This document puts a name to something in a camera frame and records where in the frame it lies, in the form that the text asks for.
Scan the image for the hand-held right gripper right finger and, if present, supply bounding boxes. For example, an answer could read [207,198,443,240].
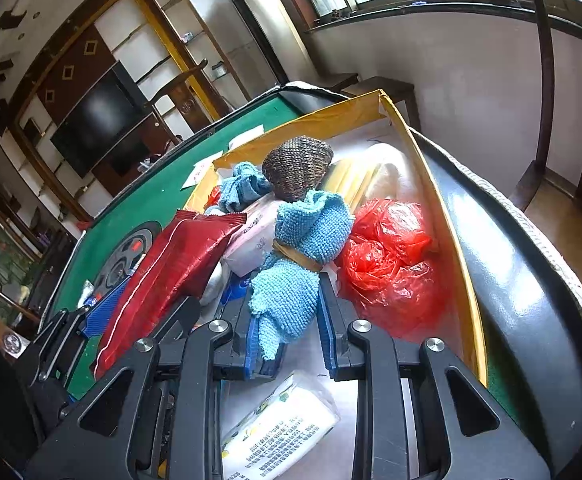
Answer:
[318,272,552,480]

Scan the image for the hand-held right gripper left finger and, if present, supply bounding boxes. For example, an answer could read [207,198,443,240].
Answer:
[24,305,284,480]

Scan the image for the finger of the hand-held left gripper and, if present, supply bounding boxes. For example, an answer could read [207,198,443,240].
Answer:
[78,255,147,341]
[153,296,203,348]

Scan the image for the red snack bag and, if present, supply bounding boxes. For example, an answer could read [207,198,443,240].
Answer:
[94,210,248,381]

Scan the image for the blue cloth with rubber band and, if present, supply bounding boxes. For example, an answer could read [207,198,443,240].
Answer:
[248,190,356,361]

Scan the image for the yellow cardboard box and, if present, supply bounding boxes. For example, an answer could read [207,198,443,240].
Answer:
[183,89,489,480]

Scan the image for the small white packet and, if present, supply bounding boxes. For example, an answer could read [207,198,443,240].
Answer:
[77,280,103,311]

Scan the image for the silver foil packet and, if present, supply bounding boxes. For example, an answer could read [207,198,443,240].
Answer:
[198,260,232,308]

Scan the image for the round table control panel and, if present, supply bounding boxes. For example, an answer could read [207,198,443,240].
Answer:
[92,221,159,301]

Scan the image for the blue and white wipes pack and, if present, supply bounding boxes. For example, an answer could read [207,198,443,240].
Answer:
[221,277,249,308]

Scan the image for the white tissue pack green print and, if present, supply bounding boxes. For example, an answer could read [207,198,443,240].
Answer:
[221,370,342,480]

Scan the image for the red plastic bag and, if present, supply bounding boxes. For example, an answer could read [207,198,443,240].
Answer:
[335,198,449,338]

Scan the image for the pink tissue pack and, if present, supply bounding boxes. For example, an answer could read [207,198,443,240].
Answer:
[221,195,284,277]

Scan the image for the white paper sheet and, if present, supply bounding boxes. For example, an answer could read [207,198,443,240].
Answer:
[227,125,266,152]
[181,150,224,191]

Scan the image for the brown television cabinet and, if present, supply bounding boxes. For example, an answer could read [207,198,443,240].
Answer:
[94,115,167,191]

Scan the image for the cream plastic-wrapped bundle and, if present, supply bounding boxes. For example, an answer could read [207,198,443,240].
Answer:
[328,142,422,211]

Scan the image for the brown knit hat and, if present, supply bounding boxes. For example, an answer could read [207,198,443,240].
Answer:
[261,136,335,203]

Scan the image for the black television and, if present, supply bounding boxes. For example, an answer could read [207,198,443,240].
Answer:
[50,60,144,178]

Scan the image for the wooden chair with emblem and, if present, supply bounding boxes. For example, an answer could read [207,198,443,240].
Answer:
[144,59,209,151]

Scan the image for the standing air conditioner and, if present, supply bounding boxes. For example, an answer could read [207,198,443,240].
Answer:
[213,0,304,88]

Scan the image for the dark wooden chair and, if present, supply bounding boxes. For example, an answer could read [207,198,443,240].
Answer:
[505,0,582,211]

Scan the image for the wooden wall shelf unit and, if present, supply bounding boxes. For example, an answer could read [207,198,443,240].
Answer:
[0,0,252,221]

